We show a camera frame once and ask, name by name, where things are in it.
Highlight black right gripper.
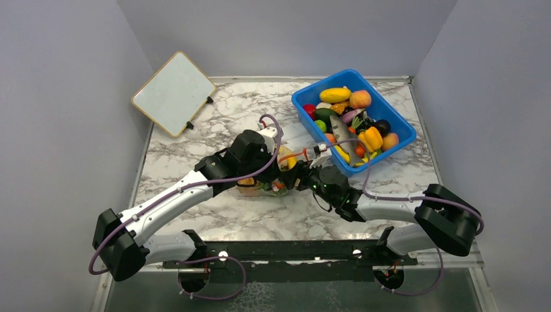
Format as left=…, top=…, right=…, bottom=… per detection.
left=282, top=157, right=337, bottom=206

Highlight clear zip top bag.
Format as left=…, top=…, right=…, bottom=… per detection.
left=237, top=148, right=312, bottom=197

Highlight yellow fake squash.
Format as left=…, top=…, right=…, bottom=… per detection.
left=319, top=87, right=352, bottom=104

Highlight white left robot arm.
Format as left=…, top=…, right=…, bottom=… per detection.
left=88, top=127, right=283, bottom=281

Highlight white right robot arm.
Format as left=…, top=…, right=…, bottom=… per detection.
left=280, top=161, right=485, bottom=265

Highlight yellow fake banana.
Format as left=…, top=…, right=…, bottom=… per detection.
left=277, top=146, right=297, bottom=171

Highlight orange fake pineapple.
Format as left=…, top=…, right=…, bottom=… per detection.
left=237, top=177, right=257, bottom=188

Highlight green fake leafy vegetable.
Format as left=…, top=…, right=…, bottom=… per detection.
left=255, top=183, right=288, bottom=196

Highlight green fake lime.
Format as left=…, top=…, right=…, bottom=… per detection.
left=314, top=120, right=327, bottom=133

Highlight grey fake fish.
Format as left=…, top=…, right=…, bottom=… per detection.
left=329, top=115, right=364, bottom=166

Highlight red fake apple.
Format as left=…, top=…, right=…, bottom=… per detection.
left=302, top=103, right=316, bottom=120

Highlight white fake garlic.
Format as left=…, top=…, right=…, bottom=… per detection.
left=316, top=102, right=332, bottom=109

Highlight purple fake onion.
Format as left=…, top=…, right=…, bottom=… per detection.
left=340, top=109, right=364, bottom=124

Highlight yellow fake bell pepper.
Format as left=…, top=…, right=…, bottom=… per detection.
left=357, top=127, right=383, bottom=153

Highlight black fake grapes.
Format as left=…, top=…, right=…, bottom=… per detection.
left=355, top=119, right=376, bottom=133

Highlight fake peach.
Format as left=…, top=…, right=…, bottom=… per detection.
left=381, top=133, right=400, bottom=151
left=349, top=90, right=372, bottom=109

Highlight dark fake plum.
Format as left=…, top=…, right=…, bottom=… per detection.
left=374, top=120, right=391, bottom=138

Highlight blue plastic bin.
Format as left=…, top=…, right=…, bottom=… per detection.
left=292, top=69, right=416, bottom=176

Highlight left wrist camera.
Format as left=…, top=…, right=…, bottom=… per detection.
left=257, top=122, right=279, bottom=153

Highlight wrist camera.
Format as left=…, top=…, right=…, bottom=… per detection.
left=309, top=143, right=332, bottom=168
left=257, top=122, right=279, bottom=153

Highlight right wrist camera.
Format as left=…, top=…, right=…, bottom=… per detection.
left=309, top=143, right=332, bottom=168

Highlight white board wooden frame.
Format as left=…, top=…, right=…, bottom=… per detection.
left=131, top=51, right=216, bottom=137

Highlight black mounting rail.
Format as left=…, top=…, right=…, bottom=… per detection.
left=162, top=239, right=417, bottom=283

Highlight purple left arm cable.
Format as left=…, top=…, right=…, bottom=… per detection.
left=88, top=114, right=284, bottom=301

